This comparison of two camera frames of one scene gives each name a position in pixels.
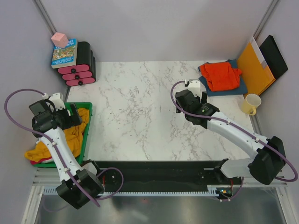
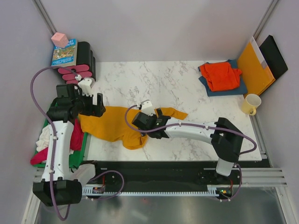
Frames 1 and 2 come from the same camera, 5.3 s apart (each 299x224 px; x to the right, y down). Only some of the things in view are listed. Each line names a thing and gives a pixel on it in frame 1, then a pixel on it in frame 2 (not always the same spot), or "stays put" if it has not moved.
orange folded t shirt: x=221 y=75 stays put
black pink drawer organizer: x=84 y=72 stays put
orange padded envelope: x=256 y=73 stays put
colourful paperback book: x=66 y=56 stays put
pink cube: x=60 y=39 stays put
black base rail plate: x=162 y=175 stays put
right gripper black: x=203 y=100 → x=160 y=112
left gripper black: x=72 y=121 → x=94 y=110
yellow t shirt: x=73 y=136 → x=115 y=124
